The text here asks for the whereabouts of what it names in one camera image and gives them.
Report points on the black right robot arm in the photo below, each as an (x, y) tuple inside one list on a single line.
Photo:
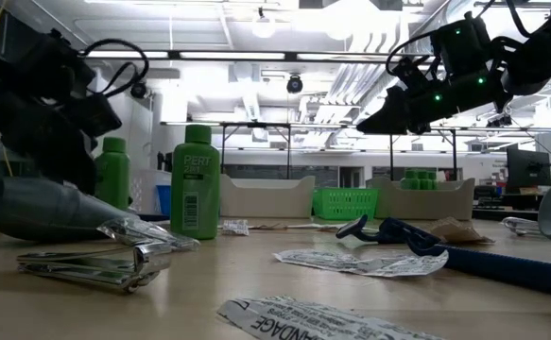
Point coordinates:
[(544, 47)]

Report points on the clear plastic item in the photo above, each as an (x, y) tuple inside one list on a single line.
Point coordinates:
[(521, 226), (152, 233)]

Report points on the black ceiling spotlights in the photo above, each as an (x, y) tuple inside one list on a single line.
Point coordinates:
[(499, 121)]

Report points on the black hanging camera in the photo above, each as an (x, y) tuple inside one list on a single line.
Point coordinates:
[(138, 90), (295, 85)]

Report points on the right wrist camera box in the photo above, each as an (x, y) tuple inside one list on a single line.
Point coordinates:
[(409, 73)]

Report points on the black metal rig frame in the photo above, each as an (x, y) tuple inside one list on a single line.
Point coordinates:
[(454, 156), (256, 125)]

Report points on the white paper strip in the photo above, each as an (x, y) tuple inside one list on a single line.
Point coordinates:
[(310, 226)]

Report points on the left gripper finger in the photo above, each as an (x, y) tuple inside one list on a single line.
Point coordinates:
[(62, 160)]

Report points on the silver metal nail clipper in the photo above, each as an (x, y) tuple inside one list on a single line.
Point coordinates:
[(91, 274)]

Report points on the printed wipe packet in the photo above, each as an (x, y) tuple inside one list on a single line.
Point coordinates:
[(360, 264)]

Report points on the brown paper packet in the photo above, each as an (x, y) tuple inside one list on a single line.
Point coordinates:
[(459, 231)]

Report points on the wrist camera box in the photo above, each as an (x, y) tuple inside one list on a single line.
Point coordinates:
[(93, 115), (409, 73)]

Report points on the beige plastic bin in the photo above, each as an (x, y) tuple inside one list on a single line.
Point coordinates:
[(265, 198), (426, 203)]

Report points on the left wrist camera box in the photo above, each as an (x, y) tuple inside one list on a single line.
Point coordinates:
[(93, 115)]

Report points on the black computer monitor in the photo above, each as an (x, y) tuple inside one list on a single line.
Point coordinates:
[(164, 163), (529, 167)]

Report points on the dark office desk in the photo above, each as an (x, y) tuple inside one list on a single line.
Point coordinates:
[(506, 208)]

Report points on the green plastic basket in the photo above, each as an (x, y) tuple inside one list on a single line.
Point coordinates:
[(346, 203)]

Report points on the round ceiling lamp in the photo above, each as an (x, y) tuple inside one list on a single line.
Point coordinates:
[(263, 26)]

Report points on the white bandage wrapper bold print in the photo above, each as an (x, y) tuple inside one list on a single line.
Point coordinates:
[(303, 321)]

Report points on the small white printed packet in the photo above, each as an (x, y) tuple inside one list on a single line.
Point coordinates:
[(235, 227)]

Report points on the overhead light bar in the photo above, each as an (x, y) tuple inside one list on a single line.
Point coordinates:
[(237, 56)]

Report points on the brown flat strip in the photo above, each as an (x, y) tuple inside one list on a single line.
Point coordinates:
[(268, 227)]

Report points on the blue plastic basket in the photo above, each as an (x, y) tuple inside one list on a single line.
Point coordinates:
[(163, 198)]

